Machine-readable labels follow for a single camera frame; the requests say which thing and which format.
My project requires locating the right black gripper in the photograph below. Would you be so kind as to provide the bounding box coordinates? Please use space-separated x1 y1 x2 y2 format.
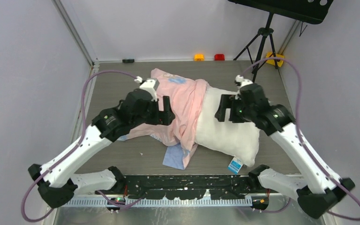
215 94 255 123

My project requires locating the pink pillowcase with blue print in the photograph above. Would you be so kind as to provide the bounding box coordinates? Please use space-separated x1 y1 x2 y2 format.
119 68 208 170

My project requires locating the white pillow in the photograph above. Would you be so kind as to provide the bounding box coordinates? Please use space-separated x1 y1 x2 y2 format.
195 86 260 167

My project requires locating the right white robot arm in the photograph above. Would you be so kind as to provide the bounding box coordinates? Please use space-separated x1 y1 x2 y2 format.
215 83 355 219

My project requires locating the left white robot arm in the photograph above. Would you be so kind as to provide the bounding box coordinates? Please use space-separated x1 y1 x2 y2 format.
28 89 175 209

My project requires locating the white pillow care label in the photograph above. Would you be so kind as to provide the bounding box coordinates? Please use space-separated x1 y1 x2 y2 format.
227 157 244 174

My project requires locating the red block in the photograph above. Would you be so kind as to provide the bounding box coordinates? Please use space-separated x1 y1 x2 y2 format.
214 54 225 61

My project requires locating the orange block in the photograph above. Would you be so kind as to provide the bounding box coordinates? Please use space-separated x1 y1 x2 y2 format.
193 54 205 61

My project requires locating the yellow block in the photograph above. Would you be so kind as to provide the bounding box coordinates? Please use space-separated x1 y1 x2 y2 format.
266 52 285 68

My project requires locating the small black block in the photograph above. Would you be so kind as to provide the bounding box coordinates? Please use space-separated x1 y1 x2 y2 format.
122 59 135 64

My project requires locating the black tripod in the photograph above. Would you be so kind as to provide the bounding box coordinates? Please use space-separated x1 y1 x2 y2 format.
233 12 279 83

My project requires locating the black overhead panel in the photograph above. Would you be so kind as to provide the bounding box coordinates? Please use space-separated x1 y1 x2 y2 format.
229 0 333 25

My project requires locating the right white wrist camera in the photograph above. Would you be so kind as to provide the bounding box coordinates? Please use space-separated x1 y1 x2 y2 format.
234 75 253 93

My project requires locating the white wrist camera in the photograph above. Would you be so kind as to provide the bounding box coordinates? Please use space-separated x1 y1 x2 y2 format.
134 76 160 102
234 75 253 93

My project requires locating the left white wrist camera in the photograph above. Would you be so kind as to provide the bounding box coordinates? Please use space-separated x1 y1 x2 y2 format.
134 76 160 102

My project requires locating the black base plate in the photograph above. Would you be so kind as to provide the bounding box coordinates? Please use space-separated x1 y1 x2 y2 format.
125 175 270 200

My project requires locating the white slotted cable duct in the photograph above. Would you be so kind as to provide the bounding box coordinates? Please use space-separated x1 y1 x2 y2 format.
64 195 253 208

